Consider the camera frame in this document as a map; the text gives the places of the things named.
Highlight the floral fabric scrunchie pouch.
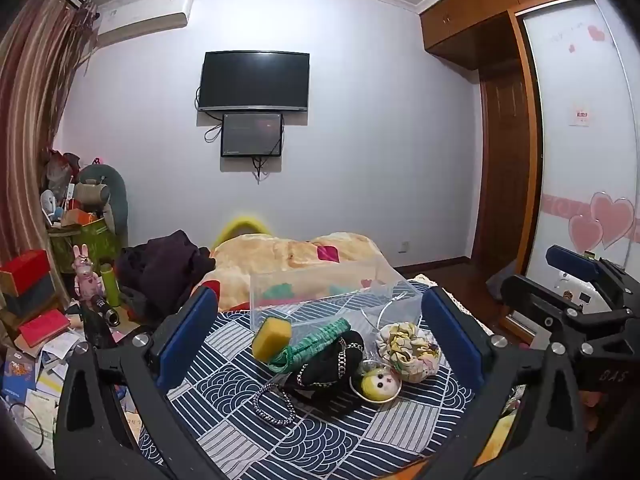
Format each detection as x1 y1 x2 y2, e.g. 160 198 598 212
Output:
375 322 442 384

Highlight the wall mounted black television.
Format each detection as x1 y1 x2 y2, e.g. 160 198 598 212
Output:
196 50 310 112

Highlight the black camcorder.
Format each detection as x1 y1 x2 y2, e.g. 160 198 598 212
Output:
90 295 120 327

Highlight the blue white patterned bedspread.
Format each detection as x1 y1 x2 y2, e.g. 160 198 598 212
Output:
167 311 473 479

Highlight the yellow sponge block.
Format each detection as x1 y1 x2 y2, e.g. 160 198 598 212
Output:
252 318 292 363

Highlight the pink rabbit toy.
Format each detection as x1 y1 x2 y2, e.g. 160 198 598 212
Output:
72 244 105 301

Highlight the green bottle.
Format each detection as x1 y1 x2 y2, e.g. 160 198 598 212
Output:
100 263 120 308

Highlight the green knitted sock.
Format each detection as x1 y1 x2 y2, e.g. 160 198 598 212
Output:
267 318 352 374

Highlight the white air conditioner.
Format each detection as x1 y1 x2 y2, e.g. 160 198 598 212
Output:
96 0 193 48

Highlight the beige fleece blanket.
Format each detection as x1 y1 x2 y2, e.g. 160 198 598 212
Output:
198 232 383 312

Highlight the red box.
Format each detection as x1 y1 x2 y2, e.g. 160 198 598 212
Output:
0 249 50 297

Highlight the wooden wardrobe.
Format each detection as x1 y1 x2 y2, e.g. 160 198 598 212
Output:
420 0 559 307

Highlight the green storage box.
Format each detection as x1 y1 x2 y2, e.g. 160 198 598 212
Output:
48 219 122 273

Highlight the silver wire hoop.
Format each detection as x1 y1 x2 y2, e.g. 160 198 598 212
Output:
360 290 422 330

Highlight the grey green plush dinosaur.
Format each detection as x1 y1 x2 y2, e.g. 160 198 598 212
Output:
74 164 129 244

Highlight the wooden door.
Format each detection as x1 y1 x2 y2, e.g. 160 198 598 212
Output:
472 66 529 278

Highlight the dark purple clothing pile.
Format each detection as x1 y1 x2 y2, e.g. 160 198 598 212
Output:
115 230 216 324

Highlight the yellow plush hoop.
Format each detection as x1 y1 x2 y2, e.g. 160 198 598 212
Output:
212 216 271 249

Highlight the black white braided bracelet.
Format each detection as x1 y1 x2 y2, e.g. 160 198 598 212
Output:
252 381 298 428

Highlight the red book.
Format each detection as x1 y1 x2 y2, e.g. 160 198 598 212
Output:
20 309 70 348

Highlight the clear plastic storage box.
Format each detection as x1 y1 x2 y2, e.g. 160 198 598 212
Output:
250 257 422 344

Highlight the white sliding door with hearts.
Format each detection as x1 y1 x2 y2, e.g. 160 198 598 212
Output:
522 0 639 288

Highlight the yellow white felt face ball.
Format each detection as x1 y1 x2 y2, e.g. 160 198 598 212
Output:
350 366 402 404

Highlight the black hat with chain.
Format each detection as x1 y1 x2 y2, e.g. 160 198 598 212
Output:
283 330 364 413

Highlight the striped brown curtain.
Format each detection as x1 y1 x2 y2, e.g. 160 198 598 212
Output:
0 0 99 311

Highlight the small black wall monitor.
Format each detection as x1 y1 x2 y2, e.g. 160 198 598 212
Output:
220 113 283 158

